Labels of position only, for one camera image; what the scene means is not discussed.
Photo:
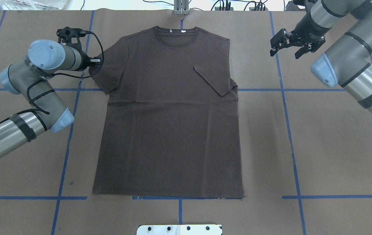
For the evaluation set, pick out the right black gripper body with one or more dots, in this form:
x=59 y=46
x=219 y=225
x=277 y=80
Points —
x=301 y=32

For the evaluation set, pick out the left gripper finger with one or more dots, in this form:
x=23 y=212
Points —
x=95 y=60

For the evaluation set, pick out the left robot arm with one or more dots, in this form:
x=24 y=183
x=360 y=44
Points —
x=29 y=77

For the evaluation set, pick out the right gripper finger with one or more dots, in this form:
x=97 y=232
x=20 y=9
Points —
x=308 y=47
x=280 y=41

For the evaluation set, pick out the aluminium frame post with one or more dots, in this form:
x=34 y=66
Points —
x=181 y=7

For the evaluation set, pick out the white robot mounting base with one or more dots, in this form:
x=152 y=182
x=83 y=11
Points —
x=188 y=229

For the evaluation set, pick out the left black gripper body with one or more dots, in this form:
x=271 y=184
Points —
x=86 y=62

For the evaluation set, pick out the dark brown t-shirt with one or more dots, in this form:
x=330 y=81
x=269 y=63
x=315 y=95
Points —
x=172 y=123

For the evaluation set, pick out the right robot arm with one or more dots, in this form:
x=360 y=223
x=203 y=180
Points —
x=346 y=62

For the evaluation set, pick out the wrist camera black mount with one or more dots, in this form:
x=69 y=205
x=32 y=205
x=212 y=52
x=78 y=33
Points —
x=71 y=36

